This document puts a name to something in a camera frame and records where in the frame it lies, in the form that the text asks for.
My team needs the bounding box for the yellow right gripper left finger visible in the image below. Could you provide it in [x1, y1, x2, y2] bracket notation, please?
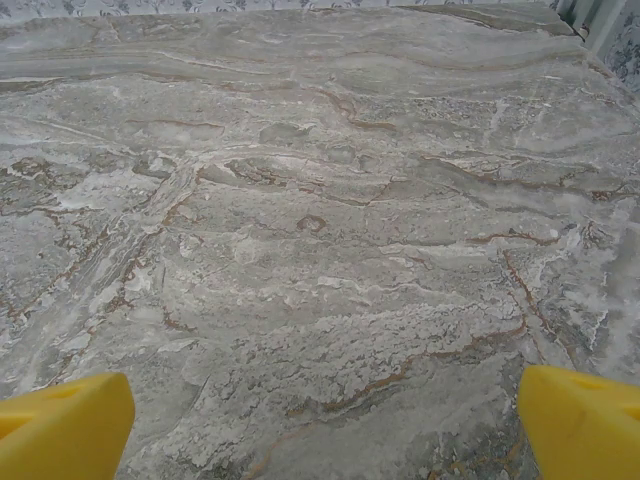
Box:
[0, 371, 137, 480]

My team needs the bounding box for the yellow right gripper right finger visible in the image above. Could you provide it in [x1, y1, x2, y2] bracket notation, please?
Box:
[516, 364, 640, 480]

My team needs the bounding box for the aluminium frame corner post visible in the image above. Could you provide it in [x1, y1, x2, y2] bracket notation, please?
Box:
[552, 0, 609, 54]

